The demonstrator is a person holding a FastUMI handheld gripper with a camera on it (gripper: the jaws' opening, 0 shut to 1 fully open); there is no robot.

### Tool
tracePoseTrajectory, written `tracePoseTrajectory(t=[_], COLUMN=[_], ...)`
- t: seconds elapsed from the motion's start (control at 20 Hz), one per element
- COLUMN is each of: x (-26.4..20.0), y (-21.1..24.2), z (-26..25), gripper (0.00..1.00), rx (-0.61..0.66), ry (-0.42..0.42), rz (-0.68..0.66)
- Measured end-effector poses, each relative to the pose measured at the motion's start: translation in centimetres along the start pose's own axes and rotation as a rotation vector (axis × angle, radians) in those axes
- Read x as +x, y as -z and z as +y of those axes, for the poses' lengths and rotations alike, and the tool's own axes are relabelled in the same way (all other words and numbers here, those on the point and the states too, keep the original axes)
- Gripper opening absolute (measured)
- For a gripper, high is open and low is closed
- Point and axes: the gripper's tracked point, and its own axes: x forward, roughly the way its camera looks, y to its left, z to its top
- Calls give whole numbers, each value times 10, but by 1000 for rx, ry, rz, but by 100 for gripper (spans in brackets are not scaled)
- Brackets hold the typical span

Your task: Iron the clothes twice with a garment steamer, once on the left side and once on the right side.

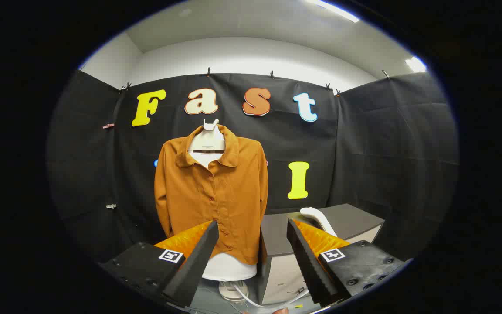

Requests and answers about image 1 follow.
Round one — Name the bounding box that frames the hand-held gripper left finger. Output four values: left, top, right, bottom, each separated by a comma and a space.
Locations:
98, 220, 220, 308

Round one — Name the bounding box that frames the row of black clips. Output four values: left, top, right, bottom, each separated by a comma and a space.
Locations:
120, 67, 391, 94

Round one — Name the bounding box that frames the short ceiling light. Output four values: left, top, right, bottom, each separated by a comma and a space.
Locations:
405, 56, 427, 73

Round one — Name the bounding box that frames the black backdrop cloth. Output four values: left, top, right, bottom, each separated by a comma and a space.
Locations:
46, 70, 459, 266

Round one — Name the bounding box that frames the white garment steamer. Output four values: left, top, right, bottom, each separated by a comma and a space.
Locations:
300, 207, 338, 238

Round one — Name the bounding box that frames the white mannequin torso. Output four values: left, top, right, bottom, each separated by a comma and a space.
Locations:
194, 152, 257, 282

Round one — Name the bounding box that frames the long ceiling light strip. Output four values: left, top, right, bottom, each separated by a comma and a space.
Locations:
308, 0, 360, 23

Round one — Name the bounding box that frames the brown button shirt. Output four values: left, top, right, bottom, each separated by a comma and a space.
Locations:
154, 124, 269, 266

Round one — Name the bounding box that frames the white steamer hose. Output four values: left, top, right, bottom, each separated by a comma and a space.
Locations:
234, 283, 310, 309

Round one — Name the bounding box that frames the white round stand base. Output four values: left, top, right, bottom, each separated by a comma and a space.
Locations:
218, 280, 249, 302

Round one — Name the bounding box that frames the grey cabinet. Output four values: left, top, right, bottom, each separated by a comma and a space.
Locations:
258, 203, 385, 306

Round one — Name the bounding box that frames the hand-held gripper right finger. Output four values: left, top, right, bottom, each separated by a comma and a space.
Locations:
287, 219, 408, 308

